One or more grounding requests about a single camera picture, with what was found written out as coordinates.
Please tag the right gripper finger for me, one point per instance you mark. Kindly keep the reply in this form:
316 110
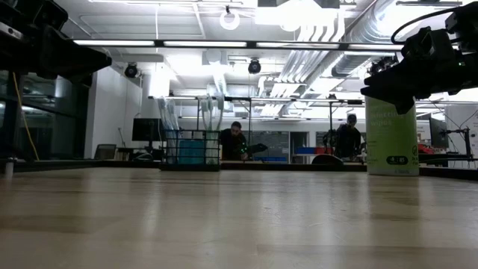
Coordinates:
392 76
396 99

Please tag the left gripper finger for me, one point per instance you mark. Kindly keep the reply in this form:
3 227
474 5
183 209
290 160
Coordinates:
74 56
80 79

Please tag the black background robot arm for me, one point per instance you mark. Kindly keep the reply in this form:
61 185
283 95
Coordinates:
257 148

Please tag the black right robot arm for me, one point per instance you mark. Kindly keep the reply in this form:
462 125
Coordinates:
465 22

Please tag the black monitor on arm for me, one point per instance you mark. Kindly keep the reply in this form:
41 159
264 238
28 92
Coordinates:
438 132

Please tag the black ceiling spotlight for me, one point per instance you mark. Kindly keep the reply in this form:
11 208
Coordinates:
379 67
131 71
254 67

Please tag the long ceiling light strip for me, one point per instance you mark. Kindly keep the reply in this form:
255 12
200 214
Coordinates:
112 43
373 47
205 44

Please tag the green disinfecting wipes canister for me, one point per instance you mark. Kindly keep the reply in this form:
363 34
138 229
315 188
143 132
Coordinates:
392 149

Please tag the person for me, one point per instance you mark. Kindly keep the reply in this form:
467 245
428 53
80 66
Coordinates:
347 140
231 143

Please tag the dark chair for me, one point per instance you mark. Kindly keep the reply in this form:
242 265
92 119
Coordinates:
105 152

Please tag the black computer monitor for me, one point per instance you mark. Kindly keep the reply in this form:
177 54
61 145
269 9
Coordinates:
149 130

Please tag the small grey post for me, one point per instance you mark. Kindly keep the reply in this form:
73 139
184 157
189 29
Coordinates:
9 168

